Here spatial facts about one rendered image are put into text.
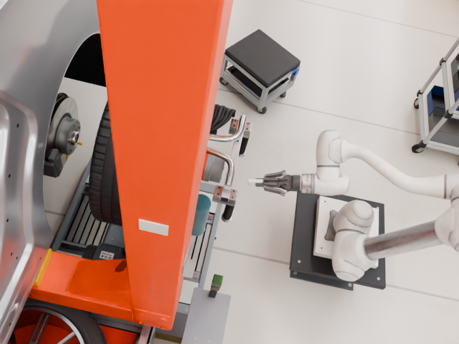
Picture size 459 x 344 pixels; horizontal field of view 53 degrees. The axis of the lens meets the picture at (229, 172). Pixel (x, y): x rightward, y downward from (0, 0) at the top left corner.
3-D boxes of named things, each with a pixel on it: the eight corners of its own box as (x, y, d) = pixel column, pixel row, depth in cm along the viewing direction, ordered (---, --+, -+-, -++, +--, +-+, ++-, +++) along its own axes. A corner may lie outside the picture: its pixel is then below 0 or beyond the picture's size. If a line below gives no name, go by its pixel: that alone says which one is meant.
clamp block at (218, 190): (214, 190, 183) (216, 183, 179) (236, 196, 183) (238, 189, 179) (211, 201, 180) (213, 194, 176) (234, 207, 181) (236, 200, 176)
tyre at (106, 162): (74, 179, 150) (100, 239, 209) (145, 196, 151) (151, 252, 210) (133, 29, 180) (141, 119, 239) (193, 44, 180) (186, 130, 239)
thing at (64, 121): (77, 116, 213) (60, 80, 183) (93, 120, 213) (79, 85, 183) (53, 181, 202) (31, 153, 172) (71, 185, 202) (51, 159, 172)
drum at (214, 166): (177, 153, 205) (179, 134, 193) (225, 164, 205) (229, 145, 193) (169, 179, 197) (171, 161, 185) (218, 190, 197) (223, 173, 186)
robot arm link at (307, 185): (313, 186, 201) (300, 186, 202) (313, 197, 209) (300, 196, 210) (313, 169, 206) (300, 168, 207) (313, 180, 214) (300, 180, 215)
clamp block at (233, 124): (230, 125, 202) (231, 117, 197) (250, 130, 202) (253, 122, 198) (227, 134, 199) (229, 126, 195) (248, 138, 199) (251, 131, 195)
